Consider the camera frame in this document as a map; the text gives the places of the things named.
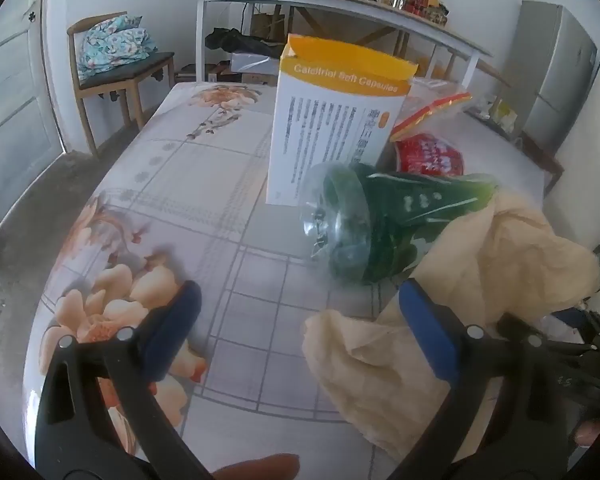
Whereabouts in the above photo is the white orange medicine box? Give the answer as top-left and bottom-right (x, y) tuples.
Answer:
(266, 35), (417, 206)

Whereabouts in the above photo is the floral tablecloth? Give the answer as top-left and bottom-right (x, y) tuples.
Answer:
(21, 80), (552, 480)

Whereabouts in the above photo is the grey wooden door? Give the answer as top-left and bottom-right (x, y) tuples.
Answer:
(0, 0), (64, 227)

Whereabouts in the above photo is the wooden chair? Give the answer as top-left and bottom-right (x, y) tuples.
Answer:
(67, 12), (174, 156)

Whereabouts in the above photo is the grey refrigerator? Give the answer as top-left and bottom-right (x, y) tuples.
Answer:
(502, 0), (597, 153)

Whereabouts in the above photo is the black clothes pile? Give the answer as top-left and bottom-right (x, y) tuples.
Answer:
(204, 27), (285, 58)

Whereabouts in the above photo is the long white shelf table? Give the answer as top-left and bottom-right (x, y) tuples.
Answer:
(195, 0), (491, 87)

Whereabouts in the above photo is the red clear snack bag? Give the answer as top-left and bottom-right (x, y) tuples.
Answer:
(389, 86), (472, 177)

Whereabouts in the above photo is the beige paper towel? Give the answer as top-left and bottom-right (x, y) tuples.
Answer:
(302, 191), (600, 460)

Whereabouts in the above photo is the operator hand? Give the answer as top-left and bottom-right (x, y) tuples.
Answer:
(212, 453), (300, 480)

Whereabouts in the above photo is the floral blue cushion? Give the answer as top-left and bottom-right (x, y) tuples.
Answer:
(76, 14), (158, 81)

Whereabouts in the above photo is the green plastic bottle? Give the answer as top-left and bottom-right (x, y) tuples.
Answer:
(299, 162), (498, 284)

